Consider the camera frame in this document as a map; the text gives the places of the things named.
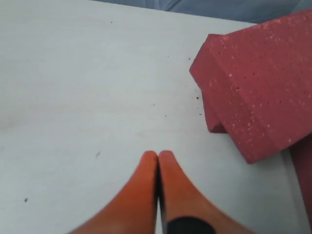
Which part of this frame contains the red brick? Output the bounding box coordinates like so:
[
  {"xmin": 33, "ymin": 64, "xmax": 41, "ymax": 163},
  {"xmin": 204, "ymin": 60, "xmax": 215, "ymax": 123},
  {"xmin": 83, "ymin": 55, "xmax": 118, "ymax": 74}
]
[
  {"xmin": 290, "ymin": 135, "xmax": 312, "ymax": 228},
  {"xmin": 190, "ymin": 9, "xmax": 312, "ymax": 163}
]

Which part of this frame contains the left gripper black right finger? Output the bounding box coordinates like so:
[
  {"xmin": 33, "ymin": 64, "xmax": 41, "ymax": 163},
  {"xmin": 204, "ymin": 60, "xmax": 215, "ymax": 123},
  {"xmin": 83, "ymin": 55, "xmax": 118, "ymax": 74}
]
[{"xmin": 158, "ymin": 151, "xmax": 254, "ymax": 234}]

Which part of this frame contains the blue-grey backdrop cloth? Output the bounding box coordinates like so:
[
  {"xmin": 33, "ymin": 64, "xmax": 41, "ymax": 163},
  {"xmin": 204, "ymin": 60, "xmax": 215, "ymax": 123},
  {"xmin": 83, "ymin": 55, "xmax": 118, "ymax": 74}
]
[{"xmin": 103, "ymin": 0, "xmax": 312, "ymax": 23}]

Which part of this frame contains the back left base brick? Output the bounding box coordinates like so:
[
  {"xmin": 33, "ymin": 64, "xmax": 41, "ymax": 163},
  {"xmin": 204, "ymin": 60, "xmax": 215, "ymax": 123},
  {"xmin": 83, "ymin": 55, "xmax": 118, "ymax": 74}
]
[{"xmin": 202, "ymin": 93, "xmax": 227, "ymax": 134}]

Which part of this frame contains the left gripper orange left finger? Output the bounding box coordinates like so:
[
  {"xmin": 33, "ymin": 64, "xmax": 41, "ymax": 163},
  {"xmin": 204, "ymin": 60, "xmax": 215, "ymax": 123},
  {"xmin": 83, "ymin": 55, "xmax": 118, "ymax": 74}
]
[{"xmin": 71, "ymin": 151, "xmax": 158, "ymax": 234}]

